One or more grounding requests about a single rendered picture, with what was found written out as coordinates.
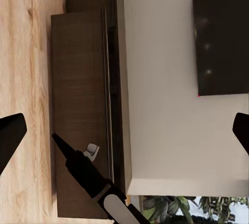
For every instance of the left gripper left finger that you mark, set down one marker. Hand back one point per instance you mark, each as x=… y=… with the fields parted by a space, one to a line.
x=12 y=130

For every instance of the wall mounted tv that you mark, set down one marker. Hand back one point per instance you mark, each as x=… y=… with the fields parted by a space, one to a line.
x=222 y=46

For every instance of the fixed window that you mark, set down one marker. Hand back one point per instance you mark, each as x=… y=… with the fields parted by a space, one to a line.
x=163 y=209

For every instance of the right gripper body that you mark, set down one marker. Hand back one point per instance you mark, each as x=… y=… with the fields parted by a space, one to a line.
x=81 y=168

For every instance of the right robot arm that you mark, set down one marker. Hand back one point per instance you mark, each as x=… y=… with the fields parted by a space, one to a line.
x=114 y=201

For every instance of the cabinet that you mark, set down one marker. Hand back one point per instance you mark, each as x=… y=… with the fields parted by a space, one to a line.
x=90 y=95

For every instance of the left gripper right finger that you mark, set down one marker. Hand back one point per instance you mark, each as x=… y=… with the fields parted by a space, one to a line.
x=241 y=129

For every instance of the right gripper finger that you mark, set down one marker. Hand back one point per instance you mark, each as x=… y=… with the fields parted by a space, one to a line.
x=67 y=150

